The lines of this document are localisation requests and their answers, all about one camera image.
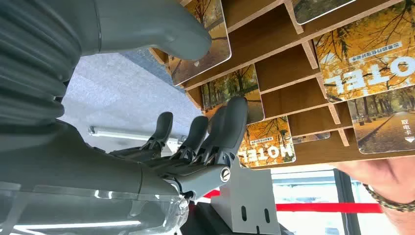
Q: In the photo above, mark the white long bar fixture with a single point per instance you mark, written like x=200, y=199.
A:
x=129, y=134

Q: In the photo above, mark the grey ribbed right arm sleeve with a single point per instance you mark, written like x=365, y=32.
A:
x=29, y=65

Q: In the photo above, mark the dark window frame post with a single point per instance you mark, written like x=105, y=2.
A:
x=343, y=188

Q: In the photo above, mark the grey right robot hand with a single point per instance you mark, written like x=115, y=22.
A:
x=81, y=168

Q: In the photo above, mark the red barrier belt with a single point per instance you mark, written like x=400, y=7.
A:
x=324, y=207

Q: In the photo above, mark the small autumn HOTEL card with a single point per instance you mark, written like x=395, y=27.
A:
x=269, y=146

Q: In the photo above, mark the autumn trees card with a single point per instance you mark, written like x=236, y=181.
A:
x=240, y=81
x=215, y=35
x=317, y=8

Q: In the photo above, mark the large autumn HOTEL card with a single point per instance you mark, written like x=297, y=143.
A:
x=366, y=48

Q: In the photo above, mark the brown wooden card rack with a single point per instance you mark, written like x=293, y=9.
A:
x=278, y=65

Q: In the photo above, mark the autumn path card white print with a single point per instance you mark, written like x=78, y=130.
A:
x=382, y=129

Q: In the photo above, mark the grey metal stand bracket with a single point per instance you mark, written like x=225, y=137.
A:
x=246, y=194

